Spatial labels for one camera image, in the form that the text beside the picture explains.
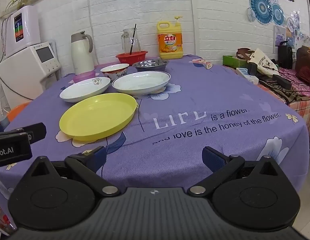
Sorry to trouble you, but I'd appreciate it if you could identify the metal bowl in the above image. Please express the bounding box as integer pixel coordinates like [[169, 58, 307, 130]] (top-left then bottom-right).
[[132, 59, 169, 73]]

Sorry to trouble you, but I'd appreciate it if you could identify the red plastic basket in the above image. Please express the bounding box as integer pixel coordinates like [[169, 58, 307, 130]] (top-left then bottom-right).
[[116, 50, 148, 66]]

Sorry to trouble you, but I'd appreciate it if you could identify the canvas tote bag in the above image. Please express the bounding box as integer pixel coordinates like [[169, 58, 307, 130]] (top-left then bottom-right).
[[247, 48, 281, 77]]

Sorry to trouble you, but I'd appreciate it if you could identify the white plate with floral print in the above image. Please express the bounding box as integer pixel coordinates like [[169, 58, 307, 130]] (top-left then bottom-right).
[[59, 77, 111, 103]]

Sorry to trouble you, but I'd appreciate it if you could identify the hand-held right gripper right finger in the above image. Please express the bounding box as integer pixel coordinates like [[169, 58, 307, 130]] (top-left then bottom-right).
[[187, 146, 284, 196]]

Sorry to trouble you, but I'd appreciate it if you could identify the purple floral tablecloth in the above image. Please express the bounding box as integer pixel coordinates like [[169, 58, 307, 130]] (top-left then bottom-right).
[[0, 54, 310, 220]]

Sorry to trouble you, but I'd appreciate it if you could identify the yellow plastic plate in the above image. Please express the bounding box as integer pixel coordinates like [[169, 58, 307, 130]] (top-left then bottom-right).
[[59, 92, 138, 141]]

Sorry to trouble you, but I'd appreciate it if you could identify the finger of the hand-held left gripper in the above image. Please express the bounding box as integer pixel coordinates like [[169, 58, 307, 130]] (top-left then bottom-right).
[[0, 122, 47, 145]]

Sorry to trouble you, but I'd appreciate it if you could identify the black stirring stick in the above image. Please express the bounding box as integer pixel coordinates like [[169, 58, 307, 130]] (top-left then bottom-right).
[[129, 23, 137, 55]]

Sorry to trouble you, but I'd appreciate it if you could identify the pink plastic bowl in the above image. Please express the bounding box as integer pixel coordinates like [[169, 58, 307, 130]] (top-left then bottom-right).
[[73, 70, 96, 83]]

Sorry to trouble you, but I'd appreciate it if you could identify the green box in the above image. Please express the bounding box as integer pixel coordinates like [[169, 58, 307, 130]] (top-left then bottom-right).
[[222, 55, 242, 69]]

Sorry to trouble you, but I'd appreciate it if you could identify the white water purifier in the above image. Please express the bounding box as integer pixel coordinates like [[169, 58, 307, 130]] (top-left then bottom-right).
[[2, 5, 41, 57]]

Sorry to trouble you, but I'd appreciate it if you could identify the wall picture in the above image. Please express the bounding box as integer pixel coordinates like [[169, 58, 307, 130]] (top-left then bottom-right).
[[274, 25, 297, 49]]

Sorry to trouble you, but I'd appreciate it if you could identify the white plate with blue rim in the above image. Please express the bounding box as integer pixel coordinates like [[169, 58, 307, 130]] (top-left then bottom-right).
[[112, 71, 171, 96]]

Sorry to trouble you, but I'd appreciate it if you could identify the yellow detergent bottle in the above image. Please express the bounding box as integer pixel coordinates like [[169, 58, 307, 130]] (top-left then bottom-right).
[[157, 16, 184, 60]]

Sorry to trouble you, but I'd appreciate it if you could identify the orange stool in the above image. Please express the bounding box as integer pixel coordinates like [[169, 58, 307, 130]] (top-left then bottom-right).
[[7, 102, 31, 123]]

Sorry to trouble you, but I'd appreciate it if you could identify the beige wall pipe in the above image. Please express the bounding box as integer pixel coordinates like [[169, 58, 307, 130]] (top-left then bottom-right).
[[305, 0, 310, 47]]

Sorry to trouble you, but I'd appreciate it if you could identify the brown bag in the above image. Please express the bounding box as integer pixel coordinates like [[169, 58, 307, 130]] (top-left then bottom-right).
[[295, 46, 310, 89]]

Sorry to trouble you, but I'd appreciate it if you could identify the white bowl with red pattern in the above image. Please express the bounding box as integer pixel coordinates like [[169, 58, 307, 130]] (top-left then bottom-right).
[[100, 63, 130, 81]]

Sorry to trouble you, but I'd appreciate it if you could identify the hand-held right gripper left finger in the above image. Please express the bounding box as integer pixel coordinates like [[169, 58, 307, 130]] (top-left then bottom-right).
[[29, 146, 121, 196]]

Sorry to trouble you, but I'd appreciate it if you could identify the white countertop appliance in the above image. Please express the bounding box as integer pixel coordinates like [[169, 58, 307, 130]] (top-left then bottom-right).
[[0, 41, 62, 101]]

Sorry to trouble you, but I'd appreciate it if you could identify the black power brick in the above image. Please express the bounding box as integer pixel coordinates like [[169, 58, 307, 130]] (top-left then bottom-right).
[[273, 74, 293, 90]]

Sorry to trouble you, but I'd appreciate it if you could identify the white thermos jug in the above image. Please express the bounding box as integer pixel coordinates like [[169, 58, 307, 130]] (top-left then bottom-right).
[[71, 31, 95, 76]]

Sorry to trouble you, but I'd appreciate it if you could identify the small black box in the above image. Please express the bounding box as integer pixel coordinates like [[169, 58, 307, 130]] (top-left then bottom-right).
[[247, 62, 258, 76]]

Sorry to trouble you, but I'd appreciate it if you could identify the medium blue fan decoration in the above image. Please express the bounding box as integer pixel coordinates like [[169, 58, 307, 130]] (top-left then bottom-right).
[[271, 3, 286, 27]]

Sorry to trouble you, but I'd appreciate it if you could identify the brown patterned pouch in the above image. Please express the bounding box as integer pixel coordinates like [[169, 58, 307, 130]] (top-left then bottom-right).
[[236, 47, 255, 60]]

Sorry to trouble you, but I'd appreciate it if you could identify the black speaker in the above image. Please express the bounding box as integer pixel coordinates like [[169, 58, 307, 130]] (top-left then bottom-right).
[[278, 41, 294, 70]]

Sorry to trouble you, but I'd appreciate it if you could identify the pink plaid cloth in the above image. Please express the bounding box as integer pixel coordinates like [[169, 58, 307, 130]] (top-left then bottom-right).
[[257, 67, 310, 131]]

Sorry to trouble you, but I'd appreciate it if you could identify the glass pitcher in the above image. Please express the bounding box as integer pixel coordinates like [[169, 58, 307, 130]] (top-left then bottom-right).
[[121, 28, 141, 54]]

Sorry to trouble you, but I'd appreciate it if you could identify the large blue fan decoration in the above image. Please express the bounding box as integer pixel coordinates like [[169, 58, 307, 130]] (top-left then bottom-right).
[[249, 0, 274, 26]]

